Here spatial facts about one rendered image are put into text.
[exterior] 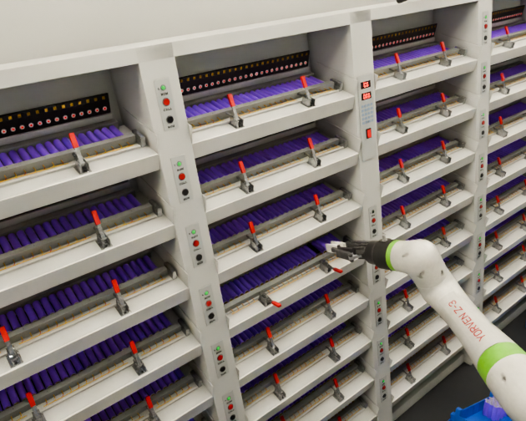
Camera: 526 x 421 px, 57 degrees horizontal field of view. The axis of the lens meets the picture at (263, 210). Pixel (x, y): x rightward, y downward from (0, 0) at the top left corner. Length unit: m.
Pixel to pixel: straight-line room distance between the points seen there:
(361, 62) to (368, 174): 0.38
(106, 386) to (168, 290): 0.29
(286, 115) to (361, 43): 0.36
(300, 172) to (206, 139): 0.36
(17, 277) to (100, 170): 0.30
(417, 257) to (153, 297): 0.72
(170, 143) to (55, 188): 0.29
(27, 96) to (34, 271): 0.42
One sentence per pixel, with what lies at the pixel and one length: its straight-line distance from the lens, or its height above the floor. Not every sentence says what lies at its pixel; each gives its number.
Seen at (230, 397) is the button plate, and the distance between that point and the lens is 1.63.
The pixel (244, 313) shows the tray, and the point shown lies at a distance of 1.55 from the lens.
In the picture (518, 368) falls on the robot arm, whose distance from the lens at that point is 1.23.
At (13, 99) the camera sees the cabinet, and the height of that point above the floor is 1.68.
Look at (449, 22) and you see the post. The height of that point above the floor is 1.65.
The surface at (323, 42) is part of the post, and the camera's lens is 1.70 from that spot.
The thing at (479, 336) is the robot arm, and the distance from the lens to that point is 1.31.
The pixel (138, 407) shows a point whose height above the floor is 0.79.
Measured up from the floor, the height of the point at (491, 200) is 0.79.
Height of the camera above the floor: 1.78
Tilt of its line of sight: 22 degrees down
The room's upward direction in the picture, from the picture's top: 9 degrees counter-clockwise
